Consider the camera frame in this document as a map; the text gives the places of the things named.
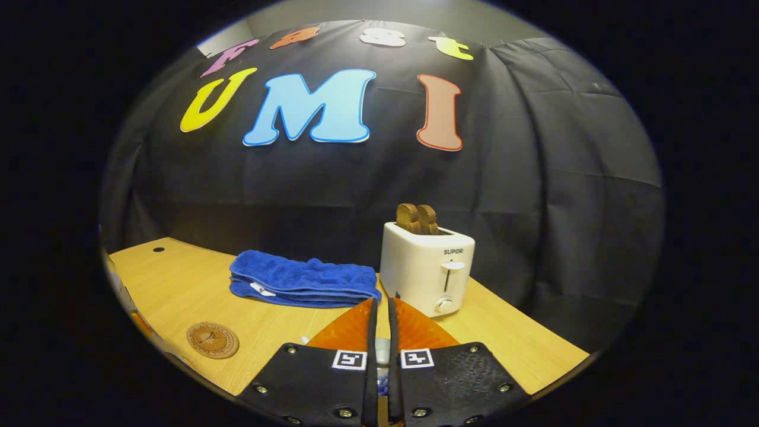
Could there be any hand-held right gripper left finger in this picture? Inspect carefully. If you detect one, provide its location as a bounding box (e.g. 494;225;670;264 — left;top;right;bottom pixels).
236;298;380;427

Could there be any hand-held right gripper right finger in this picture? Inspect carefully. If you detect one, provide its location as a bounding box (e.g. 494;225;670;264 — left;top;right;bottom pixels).
387;297;530;427

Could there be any round brown coaster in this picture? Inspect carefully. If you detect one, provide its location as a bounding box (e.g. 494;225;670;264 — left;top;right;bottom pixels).
186;321;240;360

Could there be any folded blue towel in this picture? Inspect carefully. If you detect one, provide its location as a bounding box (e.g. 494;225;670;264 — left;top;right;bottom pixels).
229;250;382;309

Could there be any white toaster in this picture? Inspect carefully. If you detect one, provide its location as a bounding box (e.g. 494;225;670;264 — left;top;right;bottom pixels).
379;221;476;318

